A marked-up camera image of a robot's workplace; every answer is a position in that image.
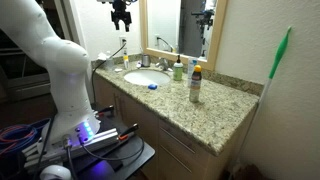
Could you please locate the aluminium mounting rail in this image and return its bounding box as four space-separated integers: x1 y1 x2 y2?
22 128 118 169

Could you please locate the wooden vanity cabinet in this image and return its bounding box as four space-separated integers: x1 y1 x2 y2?
97 70 258 180

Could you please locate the white tube upright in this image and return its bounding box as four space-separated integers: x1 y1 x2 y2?
187 57 197 86

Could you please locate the clear plastic bottle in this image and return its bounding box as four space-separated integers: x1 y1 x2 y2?
105 51 114 71

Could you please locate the white oval sink basin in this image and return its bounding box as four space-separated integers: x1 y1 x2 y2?
124 69 171 86

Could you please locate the black power cable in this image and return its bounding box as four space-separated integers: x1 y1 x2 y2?
90 39 128 105

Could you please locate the chrome faucet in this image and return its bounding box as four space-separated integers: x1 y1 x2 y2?
156 57 173 72

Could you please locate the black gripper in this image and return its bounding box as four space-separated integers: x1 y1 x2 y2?
111 0 132 32

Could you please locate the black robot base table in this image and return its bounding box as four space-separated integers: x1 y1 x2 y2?
24 111 155 180

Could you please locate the blue red cable bundle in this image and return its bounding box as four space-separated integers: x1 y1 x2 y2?
0 118 51 158

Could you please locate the green handled broom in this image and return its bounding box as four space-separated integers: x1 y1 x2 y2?
230 26 292 168

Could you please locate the wall power outlet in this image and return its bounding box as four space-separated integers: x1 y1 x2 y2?
119 36 127 47

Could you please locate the small bottle with yellow cap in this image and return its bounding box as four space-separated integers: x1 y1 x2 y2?
123 50 129 69

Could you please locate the metal toothbrush cup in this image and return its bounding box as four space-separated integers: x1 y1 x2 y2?
142 54 150 67

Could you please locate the wood framed mirror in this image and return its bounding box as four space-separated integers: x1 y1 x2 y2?
139 0 228 70

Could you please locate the spray bottle with yellow cap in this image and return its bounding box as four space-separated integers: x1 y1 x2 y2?
189 65 202 103

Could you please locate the small blue cap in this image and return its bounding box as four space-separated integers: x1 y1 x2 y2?
148 84 158 90

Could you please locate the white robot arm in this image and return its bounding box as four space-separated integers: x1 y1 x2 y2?
0 0 100 154

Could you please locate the green soap bottle black pump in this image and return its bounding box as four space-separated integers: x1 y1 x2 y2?
173 56 183 81

